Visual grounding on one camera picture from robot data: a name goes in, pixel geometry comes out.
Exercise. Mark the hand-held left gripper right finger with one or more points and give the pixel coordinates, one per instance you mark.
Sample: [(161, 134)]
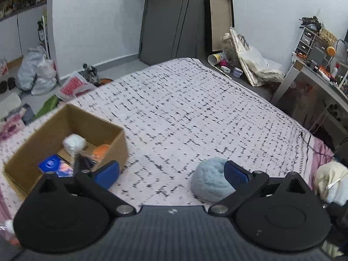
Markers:
[(235, 174)]

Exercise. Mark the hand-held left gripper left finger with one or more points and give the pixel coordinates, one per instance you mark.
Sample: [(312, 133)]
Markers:
[(107, 174)]

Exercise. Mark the burger plush toy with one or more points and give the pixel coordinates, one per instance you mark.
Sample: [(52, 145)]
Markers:
[(101, 152)]

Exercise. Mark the clear bag of black items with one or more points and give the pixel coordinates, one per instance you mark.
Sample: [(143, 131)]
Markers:
[(87, 163)]

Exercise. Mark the light blue fluffy ball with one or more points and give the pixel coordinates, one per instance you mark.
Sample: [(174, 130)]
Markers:
[(209, 179)]

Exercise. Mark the white soft ball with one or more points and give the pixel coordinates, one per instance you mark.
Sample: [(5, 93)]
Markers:
[(74, 142)]

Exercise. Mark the blue tissue packet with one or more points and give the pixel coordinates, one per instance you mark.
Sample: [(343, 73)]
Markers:
[(51, 164)]

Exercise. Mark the brown cardboard box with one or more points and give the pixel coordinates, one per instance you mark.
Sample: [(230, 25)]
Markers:
[(35, 146)]

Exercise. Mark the white black-patterned bed cover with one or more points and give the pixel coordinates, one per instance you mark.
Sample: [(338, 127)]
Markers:
[(190, 108)]

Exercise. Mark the pink bed sheet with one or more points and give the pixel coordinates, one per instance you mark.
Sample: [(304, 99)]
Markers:
[(319, 157)]

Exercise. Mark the green floor mat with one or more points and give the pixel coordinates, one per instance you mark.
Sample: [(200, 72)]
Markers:
[(49, 106)]

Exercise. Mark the brown round object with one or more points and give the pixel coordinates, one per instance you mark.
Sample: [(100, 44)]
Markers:
[(106, 81)]

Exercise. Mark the pink printed plastic bag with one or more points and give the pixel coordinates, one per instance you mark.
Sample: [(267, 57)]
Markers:
[(73, 87)]

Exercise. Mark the pastel quilt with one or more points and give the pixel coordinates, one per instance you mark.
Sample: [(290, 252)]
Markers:
[(331, 179)]

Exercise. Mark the folded jeans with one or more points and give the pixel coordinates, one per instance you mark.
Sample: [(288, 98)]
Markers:
[(28, 114)]

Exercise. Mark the small purple box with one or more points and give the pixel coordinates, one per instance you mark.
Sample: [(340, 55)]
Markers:
[(237, 72)]

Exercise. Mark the black shoes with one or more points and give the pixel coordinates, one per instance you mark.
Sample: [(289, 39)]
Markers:
[(91, 73)]

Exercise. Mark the pink cushion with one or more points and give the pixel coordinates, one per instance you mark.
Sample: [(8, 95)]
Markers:
[(11, 127)]

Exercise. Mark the beige tote bag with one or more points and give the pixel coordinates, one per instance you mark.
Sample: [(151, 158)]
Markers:
[(258, 65)]

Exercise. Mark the grey desk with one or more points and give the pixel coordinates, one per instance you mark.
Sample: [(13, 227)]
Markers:
[(312, 92)]

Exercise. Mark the paper cup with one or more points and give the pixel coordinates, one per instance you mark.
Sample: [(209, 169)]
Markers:
[(216, 58)]

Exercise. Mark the white floor pad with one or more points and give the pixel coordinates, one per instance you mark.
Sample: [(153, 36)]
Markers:
[(9, 104)]

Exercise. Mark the white plastic bags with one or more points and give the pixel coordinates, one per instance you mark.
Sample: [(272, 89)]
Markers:
[(35, 72)]

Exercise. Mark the clear water bottle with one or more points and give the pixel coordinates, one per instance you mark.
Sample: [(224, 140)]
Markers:
[(225, 42)]

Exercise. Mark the black slippers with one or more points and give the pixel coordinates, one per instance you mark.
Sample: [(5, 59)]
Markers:
[(6, 84)]

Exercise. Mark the white bottle red cap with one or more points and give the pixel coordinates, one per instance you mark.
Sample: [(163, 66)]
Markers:
[(335, 70)]

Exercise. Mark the small drawer organizer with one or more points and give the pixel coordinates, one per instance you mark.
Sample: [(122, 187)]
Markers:
[(310, 45)]

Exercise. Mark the orange round lamp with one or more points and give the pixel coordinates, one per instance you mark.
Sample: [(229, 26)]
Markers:
[(331, 51)]

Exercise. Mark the black bottle white label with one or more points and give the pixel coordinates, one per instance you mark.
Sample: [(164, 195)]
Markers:
[(41, 32)]

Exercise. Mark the grey door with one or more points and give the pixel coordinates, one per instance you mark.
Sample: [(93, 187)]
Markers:
[(168, 19)]

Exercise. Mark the wicker basket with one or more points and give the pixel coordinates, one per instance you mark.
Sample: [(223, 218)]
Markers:
[(328, 36)]

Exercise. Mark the black toy model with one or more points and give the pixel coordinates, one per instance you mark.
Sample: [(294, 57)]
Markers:
[(311, 22)]

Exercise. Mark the black picture frame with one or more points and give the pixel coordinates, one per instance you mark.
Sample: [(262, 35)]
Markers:
[(220, 19)]

